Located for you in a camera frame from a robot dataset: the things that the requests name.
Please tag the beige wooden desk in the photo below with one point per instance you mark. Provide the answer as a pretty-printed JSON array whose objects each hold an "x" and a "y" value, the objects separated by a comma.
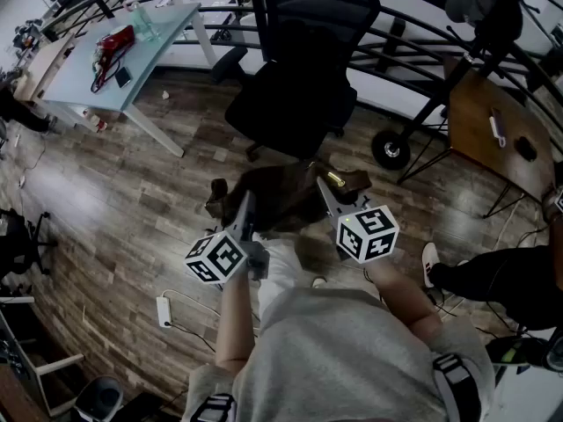
[{"x": 41, "y": 66}]

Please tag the black mesh office chair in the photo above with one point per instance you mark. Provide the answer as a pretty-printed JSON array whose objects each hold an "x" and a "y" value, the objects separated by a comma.
[{"x": 294, "y": 99}]

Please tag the small black object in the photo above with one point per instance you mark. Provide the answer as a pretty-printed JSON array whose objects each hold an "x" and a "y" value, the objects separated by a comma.
[{"x": 526, "y": 148}]

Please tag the person's left forearm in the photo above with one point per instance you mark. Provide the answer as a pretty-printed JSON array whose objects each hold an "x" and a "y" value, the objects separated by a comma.
[{"x": 235, "y": 323}]

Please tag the white handheld device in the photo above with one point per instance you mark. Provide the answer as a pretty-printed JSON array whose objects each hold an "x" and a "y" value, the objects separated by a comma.
[{"x": 497, "y": 125}]

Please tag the person's legs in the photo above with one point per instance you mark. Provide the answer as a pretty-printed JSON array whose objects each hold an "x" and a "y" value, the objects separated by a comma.
[{"x": 279, "y": 275}]

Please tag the black swivel chair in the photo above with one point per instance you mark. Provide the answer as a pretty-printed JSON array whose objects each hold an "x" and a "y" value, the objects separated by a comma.
[{"x": 17, "y": 244}]

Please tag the black coat rack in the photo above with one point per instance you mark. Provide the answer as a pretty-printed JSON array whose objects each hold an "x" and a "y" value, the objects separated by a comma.
[{"x": 390, "y": 150}]

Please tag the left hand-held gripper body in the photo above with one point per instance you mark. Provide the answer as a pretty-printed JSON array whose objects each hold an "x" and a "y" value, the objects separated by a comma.
[{"x": 215, "y": 257}]

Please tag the pale blue table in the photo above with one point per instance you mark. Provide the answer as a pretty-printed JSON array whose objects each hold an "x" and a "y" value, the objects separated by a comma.
[{"x": 145, "y": 60}]

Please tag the white desk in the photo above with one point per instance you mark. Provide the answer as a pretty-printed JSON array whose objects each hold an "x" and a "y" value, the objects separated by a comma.
[{"x": 532, "y": 396}]

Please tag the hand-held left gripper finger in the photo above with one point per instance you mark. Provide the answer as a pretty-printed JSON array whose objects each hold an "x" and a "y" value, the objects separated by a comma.
[
  {"x": 251, "y": 222},
  {"x": 239, "y": 220}
]

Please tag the black smartphone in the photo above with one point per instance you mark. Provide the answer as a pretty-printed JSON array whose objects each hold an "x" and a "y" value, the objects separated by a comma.
[{"x": 123, "y": 77}]

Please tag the black metal railing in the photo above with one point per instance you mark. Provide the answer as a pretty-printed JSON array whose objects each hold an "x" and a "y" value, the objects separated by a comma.
[{"x": 409, "y": 66}]

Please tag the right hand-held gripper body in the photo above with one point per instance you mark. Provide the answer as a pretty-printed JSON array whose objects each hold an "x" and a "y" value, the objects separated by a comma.
[{"x": 367, "y": 234}]

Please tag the white power strip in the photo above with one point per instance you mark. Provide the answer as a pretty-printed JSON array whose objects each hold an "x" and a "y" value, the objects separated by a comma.
[{"x": 164, "y": 311}]

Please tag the person's right forearm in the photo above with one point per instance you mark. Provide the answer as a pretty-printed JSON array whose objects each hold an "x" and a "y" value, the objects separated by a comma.
[{"x": 402, "y": 293}]

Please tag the black hanging bag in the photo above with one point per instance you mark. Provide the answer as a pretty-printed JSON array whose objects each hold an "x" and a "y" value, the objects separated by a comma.
[{"x": 503, "y": 16}]

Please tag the grey cap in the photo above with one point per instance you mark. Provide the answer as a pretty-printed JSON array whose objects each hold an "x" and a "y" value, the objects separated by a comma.
[{"x": 468, "y": 3}]

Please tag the white wooden shelf frame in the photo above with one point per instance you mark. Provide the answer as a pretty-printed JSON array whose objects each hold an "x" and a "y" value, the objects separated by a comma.
[{"x": 48, "y": 365}]

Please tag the grey waste bin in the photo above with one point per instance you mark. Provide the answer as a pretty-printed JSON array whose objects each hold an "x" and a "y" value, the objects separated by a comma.
[{"x": 99, "y": 398}]

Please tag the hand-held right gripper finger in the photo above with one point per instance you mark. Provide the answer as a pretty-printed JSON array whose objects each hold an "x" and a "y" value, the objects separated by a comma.
[
  {"x": 328, "y": 200},
  {"x": 338, "y": 202}
]

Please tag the person's grey shirt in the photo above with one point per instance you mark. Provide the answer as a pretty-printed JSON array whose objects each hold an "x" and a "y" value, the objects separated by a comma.
[{"x": 343, "y": 358}]

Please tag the brown leather bag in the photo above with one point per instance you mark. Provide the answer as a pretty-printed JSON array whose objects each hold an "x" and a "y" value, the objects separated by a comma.
[{"x": 281, "y": 196}]

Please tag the wooden side table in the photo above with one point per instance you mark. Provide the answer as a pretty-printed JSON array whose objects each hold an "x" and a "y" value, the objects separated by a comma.
[{"x": 488, "y": 117}]

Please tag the red handbag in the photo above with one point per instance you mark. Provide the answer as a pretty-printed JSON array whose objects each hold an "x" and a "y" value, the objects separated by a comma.
[{"x": 115, "y": 40}]

